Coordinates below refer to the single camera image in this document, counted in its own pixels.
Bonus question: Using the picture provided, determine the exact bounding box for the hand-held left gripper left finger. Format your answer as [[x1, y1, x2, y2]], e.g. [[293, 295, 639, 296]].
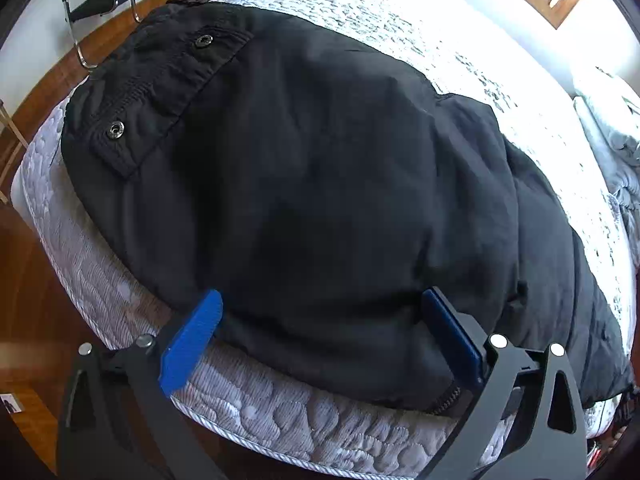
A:
[[55, 289, 232, 480]]

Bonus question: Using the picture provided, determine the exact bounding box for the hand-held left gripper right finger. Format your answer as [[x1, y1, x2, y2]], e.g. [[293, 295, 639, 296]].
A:
[[421, 287, 589, 480]]

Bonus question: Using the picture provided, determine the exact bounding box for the black jacket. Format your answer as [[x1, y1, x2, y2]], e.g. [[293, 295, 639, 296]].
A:
[[60, 1, 635, 417]]

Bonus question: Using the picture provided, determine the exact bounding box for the quilted leaf-print bedspread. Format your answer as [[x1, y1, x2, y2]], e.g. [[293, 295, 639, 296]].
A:
[[12, 0, 640, 480]]

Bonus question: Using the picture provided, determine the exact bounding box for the folded light grey duvet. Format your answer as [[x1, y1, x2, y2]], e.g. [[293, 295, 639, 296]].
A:
[[571, 66, 640, 202]]

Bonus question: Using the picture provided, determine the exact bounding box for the wooden folding rack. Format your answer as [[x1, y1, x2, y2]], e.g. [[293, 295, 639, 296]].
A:
[[0, 97, 31, 206]]

